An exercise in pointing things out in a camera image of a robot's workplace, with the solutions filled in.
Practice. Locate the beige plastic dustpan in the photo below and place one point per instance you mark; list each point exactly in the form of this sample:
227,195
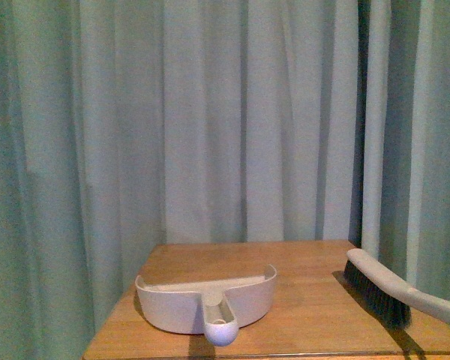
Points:
216,309

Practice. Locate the wooden side table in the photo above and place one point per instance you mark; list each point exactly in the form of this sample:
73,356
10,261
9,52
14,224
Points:
315,314

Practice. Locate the grey hand brush black bristles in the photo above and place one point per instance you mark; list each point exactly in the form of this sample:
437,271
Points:
387,295

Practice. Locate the light green curtain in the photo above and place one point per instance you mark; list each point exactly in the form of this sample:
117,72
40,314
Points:
128,124

